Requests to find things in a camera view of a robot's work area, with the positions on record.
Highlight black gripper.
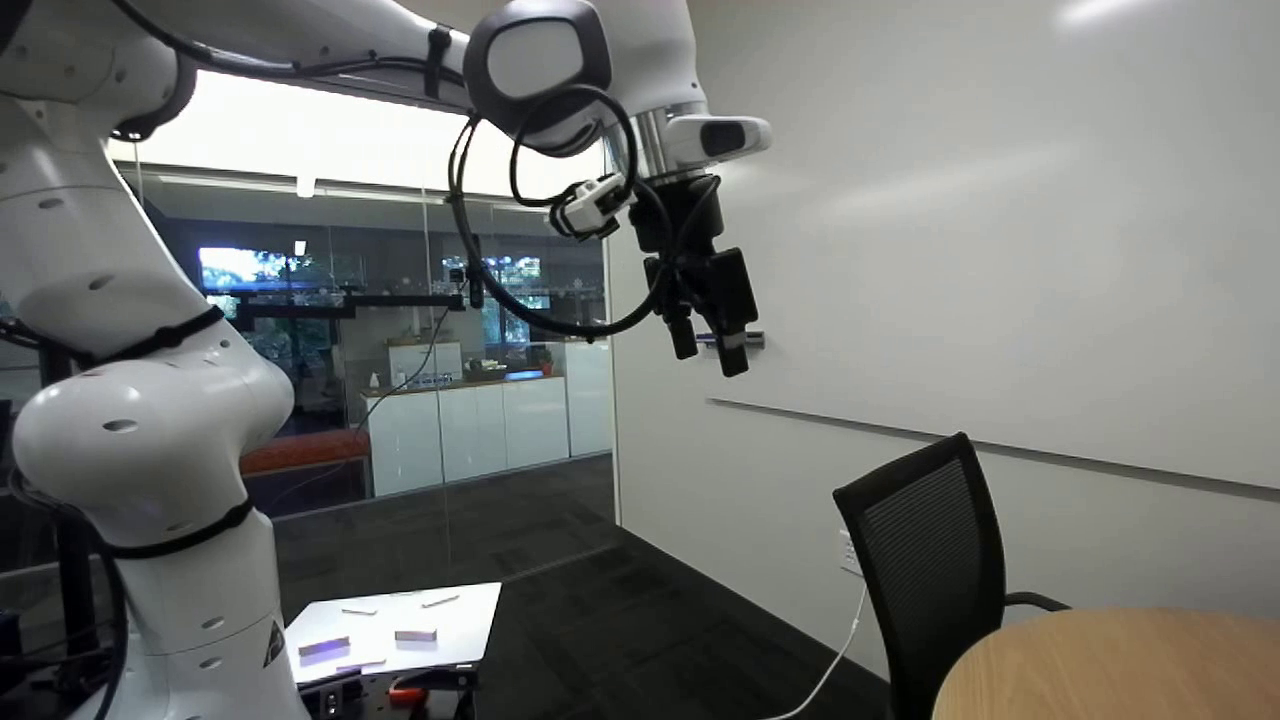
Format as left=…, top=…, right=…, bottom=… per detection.
left=625, top=173, right=763, bottom=379

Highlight black mesh office chair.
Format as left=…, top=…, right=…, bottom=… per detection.
left=831, top=427, right=1071, bottom=720

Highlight white low cabinets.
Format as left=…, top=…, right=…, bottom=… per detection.
left=363, top=339, right=615, bottom=499

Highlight white flat board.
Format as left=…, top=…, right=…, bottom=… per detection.
left=280, top=580, right=509, bottom=693

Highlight red bench seat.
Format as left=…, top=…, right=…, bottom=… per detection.
left=237, top=425, right=373, bottom=478

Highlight round wooden table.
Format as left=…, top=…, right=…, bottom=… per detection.
left=928, top=607, right=1280, bottom=720

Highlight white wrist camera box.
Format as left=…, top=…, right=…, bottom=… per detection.
left=547, top=167, right=633, bottom=245

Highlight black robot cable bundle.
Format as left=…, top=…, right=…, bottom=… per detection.
left=112, top=0, right=677, bottom=349

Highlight white wall whiteboard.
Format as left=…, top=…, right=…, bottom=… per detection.
left=691, top=0, right=1280, bottom=499

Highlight thin white cable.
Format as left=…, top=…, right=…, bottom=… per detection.
left=770, top=533, right=876, bottom=720

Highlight black clamp orange handles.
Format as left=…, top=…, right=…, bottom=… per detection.
left=379, top=677, right=463, bottom=715

